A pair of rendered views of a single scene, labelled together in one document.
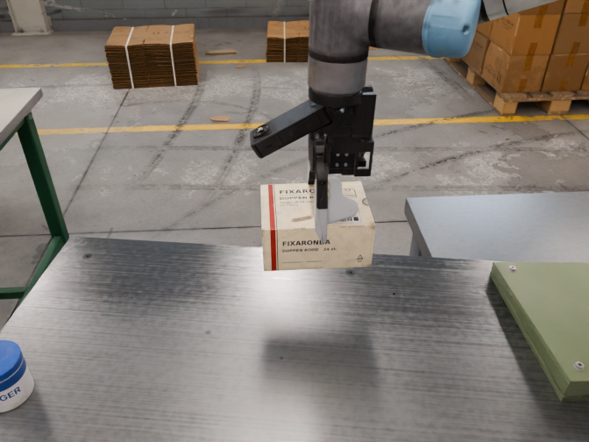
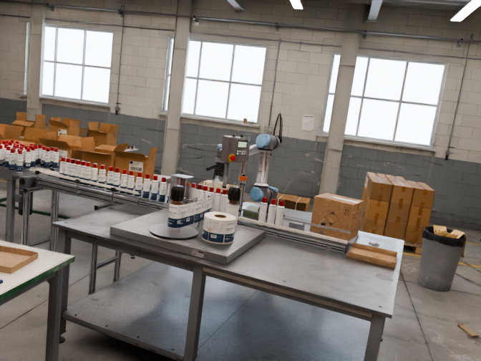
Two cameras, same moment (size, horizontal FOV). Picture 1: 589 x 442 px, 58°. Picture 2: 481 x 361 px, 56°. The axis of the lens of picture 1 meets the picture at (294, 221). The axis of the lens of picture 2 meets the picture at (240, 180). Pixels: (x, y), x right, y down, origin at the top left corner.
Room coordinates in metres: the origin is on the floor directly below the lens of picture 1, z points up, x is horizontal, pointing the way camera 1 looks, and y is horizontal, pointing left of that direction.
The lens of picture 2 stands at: (-2.99, -1.28, 1.73)
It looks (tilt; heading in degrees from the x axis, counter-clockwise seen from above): 10 degrees down; 16
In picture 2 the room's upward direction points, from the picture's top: 7 degrees clockwise
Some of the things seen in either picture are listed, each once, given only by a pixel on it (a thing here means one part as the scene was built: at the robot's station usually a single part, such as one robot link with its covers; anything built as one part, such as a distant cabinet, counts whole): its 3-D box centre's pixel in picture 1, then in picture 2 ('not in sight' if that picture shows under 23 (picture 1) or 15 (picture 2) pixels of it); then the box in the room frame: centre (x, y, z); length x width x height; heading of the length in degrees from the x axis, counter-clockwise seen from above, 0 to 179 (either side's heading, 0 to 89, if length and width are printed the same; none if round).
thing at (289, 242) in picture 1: (314, 224); (214, 185); (0.66, -0.03, 0.99); 0.16 x 0.12 x 0.07; 94
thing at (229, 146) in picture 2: not in sight; (234, 149); (0.20, -0.31, 1.38); 0.17 x 0.10 x 0.19; 140
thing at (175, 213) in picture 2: not in sight; (176, 208); (-0.47, -0.18, 1.04); 0.09 x 0.09 x 0.29
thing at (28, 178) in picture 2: not in sight; (24, 195); (0.17, 1.53, 0.71); 0.15 x 0.12 x 0.34; 175
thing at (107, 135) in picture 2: not in sight; (101, 135); (3.20, 2.80, 0.97); 0.43 x 0.42 x 0.37; 0
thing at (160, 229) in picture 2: not in sight; (173, 230); (-0.47, -0.18, 0.89); 0.31 x 0.31 x 0.01
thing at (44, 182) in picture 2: not in sight; (81, 231); (0.24, 0.99, 0.47); 1.17 x 0.38 x 0.94; 85
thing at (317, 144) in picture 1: (338, 130); (219, 169); (0.66, -0.06, 1.14); 0.09 x 0.08 x 0.12; 94
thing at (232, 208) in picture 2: not in sight; (232, 208); (-0.18, -0.46, 1.03); 0.09 x 0.09 x 0.30
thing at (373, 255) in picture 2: not in sight; (372, 254); (0.01, -1.41, 0.85); 0.30 x 0.26 x 0.04; 85
